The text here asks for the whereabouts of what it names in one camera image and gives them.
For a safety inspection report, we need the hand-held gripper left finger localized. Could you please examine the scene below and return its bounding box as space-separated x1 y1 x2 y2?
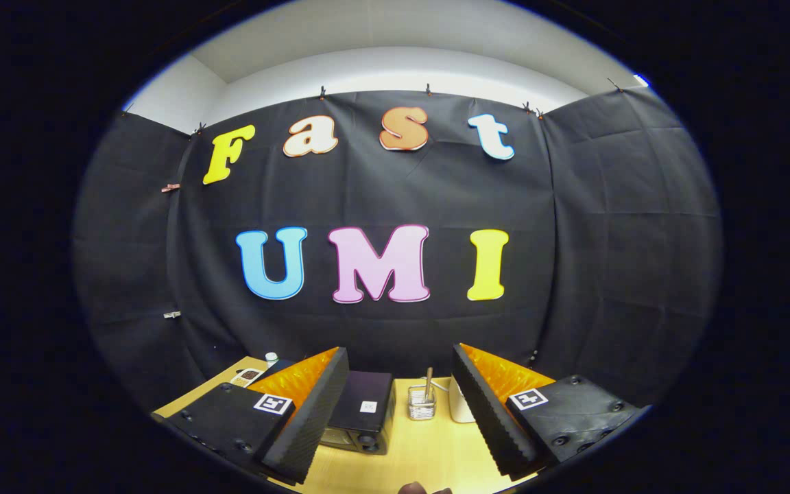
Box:
152 346 351 485

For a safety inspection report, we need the black toaster oven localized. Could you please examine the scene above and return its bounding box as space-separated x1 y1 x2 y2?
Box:
258 359 396 456

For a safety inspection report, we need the white bread toaster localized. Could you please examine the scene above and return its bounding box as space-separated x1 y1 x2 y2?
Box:
448 376 476 423

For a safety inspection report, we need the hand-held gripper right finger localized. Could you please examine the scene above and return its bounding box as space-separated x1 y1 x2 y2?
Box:
451 343 643 480

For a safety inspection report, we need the wire mesh holder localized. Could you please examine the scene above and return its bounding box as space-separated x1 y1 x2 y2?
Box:
407 386 437 421

